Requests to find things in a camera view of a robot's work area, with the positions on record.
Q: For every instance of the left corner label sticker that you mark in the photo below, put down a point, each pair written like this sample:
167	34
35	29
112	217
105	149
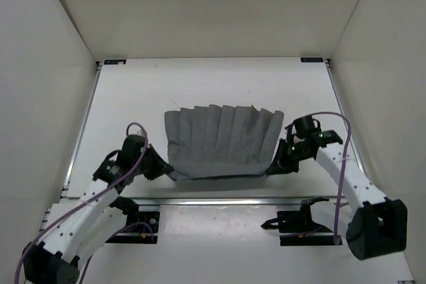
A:
114	62

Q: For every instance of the right corner label sticker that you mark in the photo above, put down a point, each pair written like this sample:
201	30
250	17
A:
311	60

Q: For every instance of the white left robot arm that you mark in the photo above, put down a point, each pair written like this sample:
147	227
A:
61	253

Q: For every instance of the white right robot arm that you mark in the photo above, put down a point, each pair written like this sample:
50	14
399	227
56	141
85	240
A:
371	223

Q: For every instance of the grey pleated skirt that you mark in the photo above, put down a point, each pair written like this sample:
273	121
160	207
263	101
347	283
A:
209	142

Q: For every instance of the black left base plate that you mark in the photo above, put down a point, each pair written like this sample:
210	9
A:
142	223

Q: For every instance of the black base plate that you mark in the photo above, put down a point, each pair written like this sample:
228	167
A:
142	223
297	228

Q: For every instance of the corner label sticker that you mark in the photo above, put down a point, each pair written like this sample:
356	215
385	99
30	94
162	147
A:
114	62
311	60

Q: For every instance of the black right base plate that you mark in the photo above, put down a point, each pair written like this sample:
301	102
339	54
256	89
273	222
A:
297	228

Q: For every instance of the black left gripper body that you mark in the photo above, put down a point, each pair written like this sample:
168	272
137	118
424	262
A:
153	164

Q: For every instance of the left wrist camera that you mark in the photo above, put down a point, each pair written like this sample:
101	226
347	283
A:
131	150

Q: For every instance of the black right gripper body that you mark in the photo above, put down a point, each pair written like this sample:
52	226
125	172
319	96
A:
293	155

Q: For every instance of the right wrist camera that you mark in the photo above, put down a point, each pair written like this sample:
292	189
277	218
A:
308	129

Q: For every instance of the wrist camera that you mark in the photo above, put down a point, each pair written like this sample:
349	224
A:
308	129
131	150

